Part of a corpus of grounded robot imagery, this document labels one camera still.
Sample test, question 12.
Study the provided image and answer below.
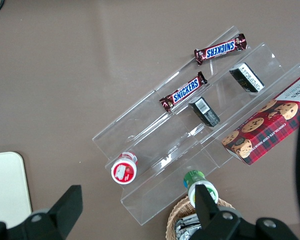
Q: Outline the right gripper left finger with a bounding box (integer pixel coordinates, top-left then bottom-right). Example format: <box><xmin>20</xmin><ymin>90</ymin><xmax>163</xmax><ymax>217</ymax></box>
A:
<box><xmin>23</xmin><ymin>184</ymin><xmax>84</xmax><ymax>240</ymax></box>

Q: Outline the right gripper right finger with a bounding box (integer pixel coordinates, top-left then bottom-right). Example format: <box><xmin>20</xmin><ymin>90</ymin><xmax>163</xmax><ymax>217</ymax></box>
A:
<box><xmin>189</xmin><ymin>184</ymin><xmax>242</xmax><ymax>240</ymax></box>

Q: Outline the light wicker basket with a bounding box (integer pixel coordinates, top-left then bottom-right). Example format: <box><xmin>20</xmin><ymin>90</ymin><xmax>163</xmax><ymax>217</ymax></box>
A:
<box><xmin>166</xmin><ymin>196</ymin><xmax>237</xmax><ymax>240</ymax></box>

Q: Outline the cream plastic tray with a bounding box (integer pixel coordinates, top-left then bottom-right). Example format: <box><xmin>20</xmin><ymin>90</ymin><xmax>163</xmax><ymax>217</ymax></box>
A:
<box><xmin>0</xmin><ymin>151</ymin><xmax>33</xmax><ymax>229</ymax></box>

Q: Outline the foil wrapped pack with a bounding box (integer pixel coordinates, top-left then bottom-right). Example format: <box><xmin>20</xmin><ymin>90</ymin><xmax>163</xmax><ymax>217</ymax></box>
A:
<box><xmin>174</xmin><ymin>215</ymin><xmax>203</xmax><ymax>240</ymax></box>

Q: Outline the green lidded yogurt cup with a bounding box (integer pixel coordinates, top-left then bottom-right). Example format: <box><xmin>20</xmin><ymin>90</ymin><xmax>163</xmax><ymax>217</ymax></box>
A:
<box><xmin>183</xmin><ymin>169</ymin><xmax>219</xmax><ymax>209</ymax></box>

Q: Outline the red lidded yogurt cup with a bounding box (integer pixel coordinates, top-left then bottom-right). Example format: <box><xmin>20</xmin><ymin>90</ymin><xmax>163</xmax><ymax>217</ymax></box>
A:
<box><xmin>110</xmin><ymin>150</ymin><xmax>139</xmax><ymax>185</ymax></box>

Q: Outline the small black carton box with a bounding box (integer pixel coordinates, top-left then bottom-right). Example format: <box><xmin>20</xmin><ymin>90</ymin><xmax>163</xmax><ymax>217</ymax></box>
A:
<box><xmin>229</xmin><ymin>62</ymin><xmax>265</xmax><ymax>94</ymax></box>
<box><xmin>188</xmin><ymin>96</ymin><xmax>221</xmax><ymax>128</ymax></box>

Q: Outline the red tartan shortbread cookie box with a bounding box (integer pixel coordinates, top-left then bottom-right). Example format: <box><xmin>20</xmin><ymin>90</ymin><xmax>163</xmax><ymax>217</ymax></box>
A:
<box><xmin>221</xmin><ymin>73</ymin><xmax>300</xmax><ymax>167</ymax></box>

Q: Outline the clear acrylic stepped display stand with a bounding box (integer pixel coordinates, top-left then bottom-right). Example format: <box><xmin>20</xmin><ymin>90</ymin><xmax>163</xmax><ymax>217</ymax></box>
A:
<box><xmin>91</xmin><ymin>25</ymin><xmax>300</xmax><ymax>227</ymax></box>

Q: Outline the Snickers chocolate bar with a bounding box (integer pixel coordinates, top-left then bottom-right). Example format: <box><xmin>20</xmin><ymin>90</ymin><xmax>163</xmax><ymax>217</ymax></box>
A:
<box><xmin>193</xmin><ymin>34</ymin><xmax>248</xmax><ymax>66</ymax></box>
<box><xmin>159</xmin><ymin>71</ymin><xmax>208</xmax><ymax>114</ymax></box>

